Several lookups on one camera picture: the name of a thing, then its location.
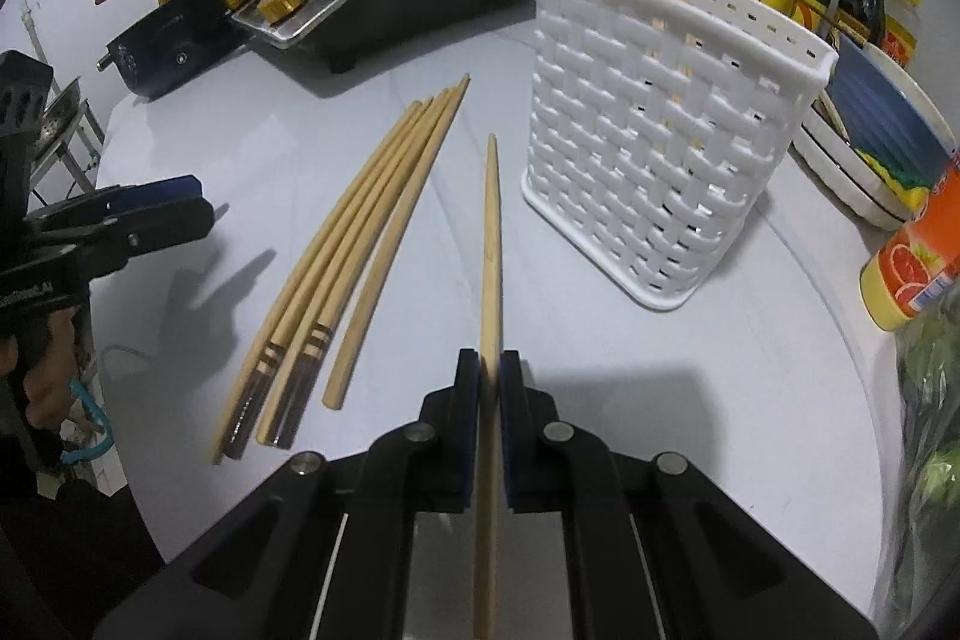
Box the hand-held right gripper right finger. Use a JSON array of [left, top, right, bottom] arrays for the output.
[[499, 349, 878, 640]]

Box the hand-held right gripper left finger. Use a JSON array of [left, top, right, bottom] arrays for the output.
[[94, 347, 481, 640]]

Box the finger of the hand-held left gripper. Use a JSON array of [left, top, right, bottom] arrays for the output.
[[30, 197, 217, 285], [26, 175, 203, 232]]

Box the striped wooden chopstick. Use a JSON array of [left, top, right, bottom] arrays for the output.
[[270, 81, 462, 450], [223, 96, 437, 461]]

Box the white plastic basket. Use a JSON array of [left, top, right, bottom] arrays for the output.
[[521, 0, 841, 311]]

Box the person's left hand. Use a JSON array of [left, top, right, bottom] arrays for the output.
[[0, 308, 80, 461]]

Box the metal shelf rack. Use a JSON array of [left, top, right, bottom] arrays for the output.
[[34, 77, 106, 191]]

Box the white plate black rim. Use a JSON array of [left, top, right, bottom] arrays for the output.
[[799, 130, 931, 232], [793, 85, 912, 214]]

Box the orange dish soap bottle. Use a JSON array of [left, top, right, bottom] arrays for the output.
[[859, 149, 960, 332]]

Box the yellow green sponge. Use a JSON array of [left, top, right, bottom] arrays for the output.
[[859, 149, 935, 214]]

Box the blue bowl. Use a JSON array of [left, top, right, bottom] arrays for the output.
[[829, 36, 957, 176]]

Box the dark brown chopstick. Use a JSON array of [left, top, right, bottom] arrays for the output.
[[825, 14, 882, 49]]

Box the yellow oil bottle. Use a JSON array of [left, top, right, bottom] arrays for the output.
[[881, 0, 922, 71]]

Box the teal cord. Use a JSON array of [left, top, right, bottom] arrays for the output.
[[60, 377, 113, 465]]

